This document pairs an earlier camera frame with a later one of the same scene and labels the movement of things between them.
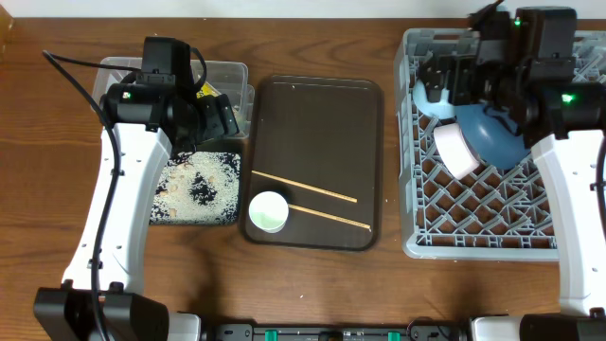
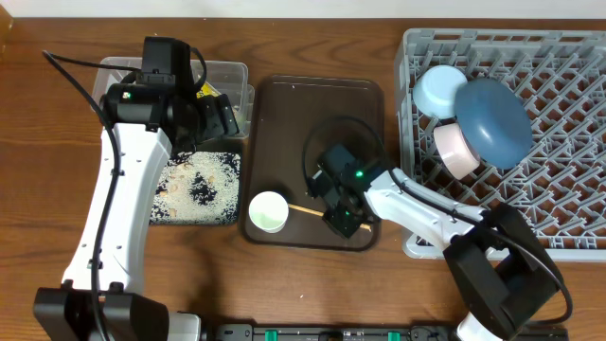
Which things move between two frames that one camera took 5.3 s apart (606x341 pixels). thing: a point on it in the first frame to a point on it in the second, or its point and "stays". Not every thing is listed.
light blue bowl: x=443 y=109 stays
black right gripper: x=445 y=78 to x=337 y=204
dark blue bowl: x=492 y=134 stays
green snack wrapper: x=206 y=90 stays
